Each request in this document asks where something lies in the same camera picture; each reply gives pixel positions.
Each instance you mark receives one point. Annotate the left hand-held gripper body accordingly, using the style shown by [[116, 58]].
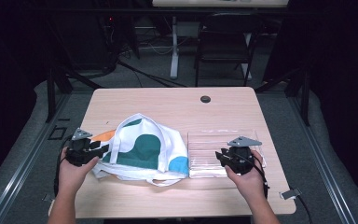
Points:
[[80, 154]]

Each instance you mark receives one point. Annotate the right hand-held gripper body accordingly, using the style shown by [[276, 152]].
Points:
[[240, 157]]

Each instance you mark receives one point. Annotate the clear plastic tray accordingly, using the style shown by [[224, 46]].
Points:
[[205, 146]]

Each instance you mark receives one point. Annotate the white tote bag coloured patches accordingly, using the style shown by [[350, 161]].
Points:
[[143, 149]]

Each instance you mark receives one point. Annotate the person's left hand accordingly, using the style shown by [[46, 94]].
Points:
[[71, 175]]

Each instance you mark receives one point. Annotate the person's right hand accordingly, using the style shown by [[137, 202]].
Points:
[[248, 183]]

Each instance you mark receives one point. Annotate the grey metal table clip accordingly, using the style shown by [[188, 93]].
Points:
[[290, 193], [47, 198]]

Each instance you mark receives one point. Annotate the round black table grommet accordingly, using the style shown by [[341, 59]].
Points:
[[205, 99]]

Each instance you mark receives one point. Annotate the black metal stand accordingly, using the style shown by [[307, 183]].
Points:
[[51, 93], [306, 96]]

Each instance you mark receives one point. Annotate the dark equipment with red light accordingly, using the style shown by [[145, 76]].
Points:
[[90, 40]]

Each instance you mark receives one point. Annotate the black folding chair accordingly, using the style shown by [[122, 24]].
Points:
[[227, 40]]

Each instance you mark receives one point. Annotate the white desk with legs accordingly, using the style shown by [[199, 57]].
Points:
[[174, 46]]

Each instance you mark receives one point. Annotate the aluminium floor rail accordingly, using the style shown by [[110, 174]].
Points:
[[21, 168], [320, 161]]

